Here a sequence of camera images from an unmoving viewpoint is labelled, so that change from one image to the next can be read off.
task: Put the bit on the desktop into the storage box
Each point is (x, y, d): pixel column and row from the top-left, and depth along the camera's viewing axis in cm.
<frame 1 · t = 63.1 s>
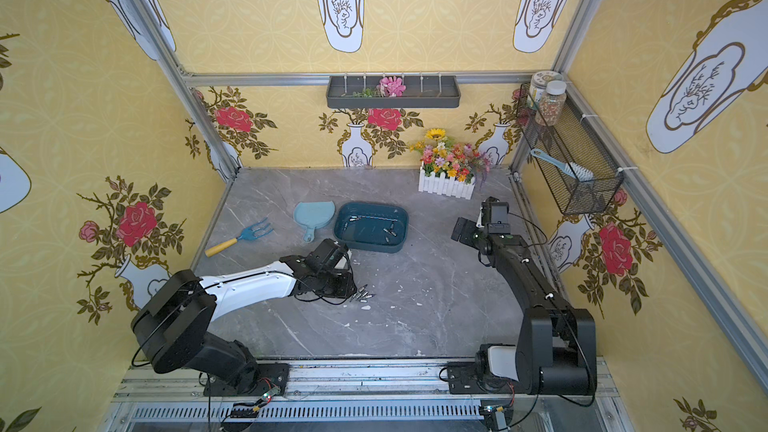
left hand: (344, 285, 89), fingers open
right hand: (475, 229, 89), fingers open
teal plastic storage box: (371, 226, 103), point 3 cm above the table
light blue dustpan: (314, 215, 108), on the table
blue rake yellow handle: (248, 233, 106), on the table
white fence flower box: (448, 167, 104), point 15 cm above the table
chrome hex bit: (366, 295, 90), on the table

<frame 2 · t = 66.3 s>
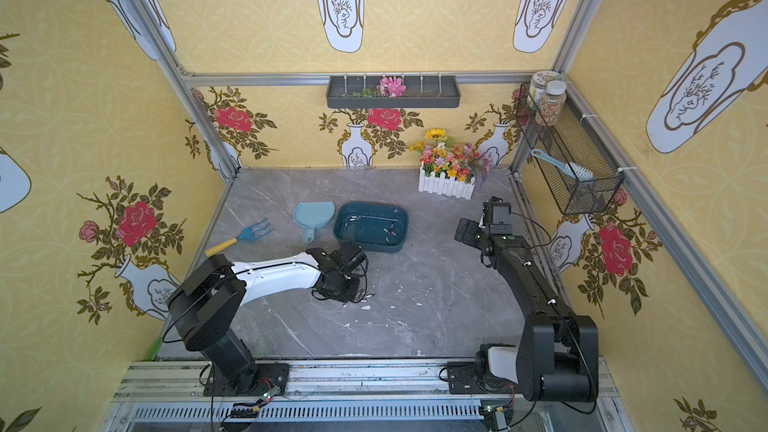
left hand: (341, 289, 90), fingers closed
right hand: (480, 230, 89), fingers open
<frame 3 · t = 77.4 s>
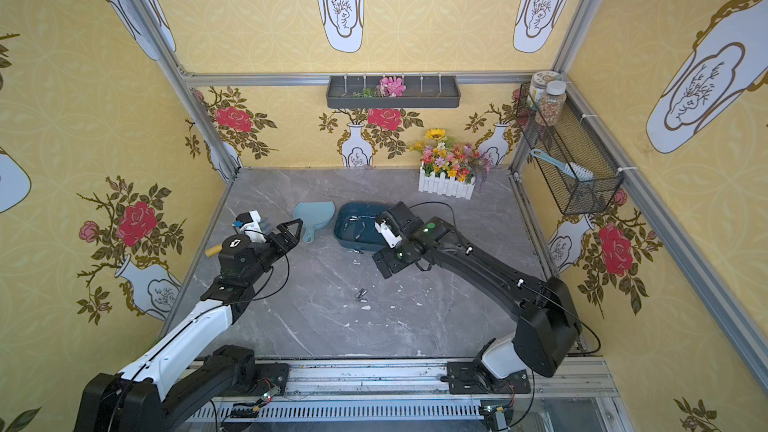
left hand: (283, 225, 83), fingers open
right hand: (396, 251, 82), fingers open
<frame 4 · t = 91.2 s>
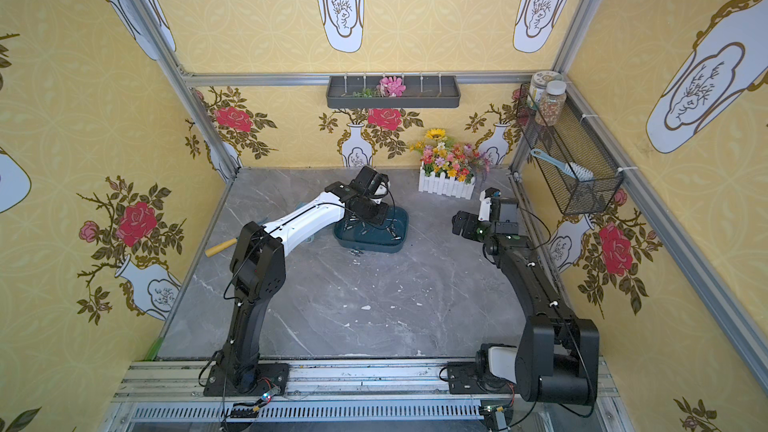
left hand: (372, 210, 96), fingers closed
right hand: (475, 219, 88), fingers open
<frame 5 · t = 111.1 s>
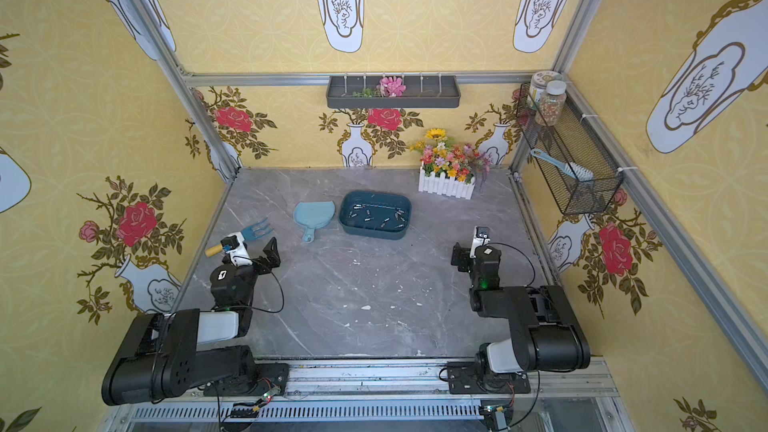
left hand: (247, 242, 88), fingers open
right hand: (479, 244, 94), fingers open
